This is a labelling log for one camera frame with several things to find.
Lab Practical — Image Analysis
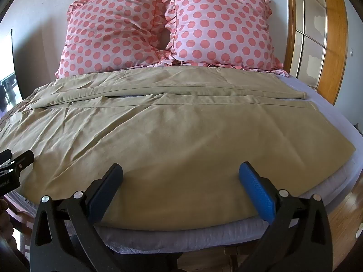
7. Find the wooden bed frame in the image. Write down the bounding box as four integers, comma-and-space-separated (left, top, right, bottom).
176, 244, 263, 272

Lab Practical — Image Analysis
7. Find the pink polka dot pillow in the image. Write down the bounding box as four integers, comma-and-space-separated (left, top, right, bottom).
155, 0, 290, 78
55, 0, 174, 79

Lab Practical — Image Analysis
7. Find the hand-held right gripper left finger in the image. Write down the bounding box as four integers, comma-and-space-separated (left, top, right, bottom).
30, 163, 124, 272

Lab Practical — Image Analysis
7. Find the person's left hand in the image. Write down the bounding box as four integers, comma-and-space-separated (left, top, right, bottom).
0, 198, 10, 250

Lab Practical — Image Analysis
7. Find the wooden framed glass door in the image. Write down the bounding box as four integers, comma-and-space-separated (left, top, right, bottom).
284, 0, 349, 105

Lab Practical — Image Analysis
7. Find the grey bed sheet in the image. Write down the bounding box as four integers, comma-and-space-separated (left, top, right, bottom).
6, 74, 363, 254

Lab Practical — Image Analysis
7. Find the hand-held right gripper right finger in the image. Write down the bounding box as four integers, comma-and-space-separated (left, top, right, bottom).
238, 161, 338, 272

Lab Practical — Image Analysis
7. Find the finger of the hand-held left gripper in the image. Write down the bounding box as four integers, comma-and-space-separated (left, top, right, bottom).
0, 149, 35, 180

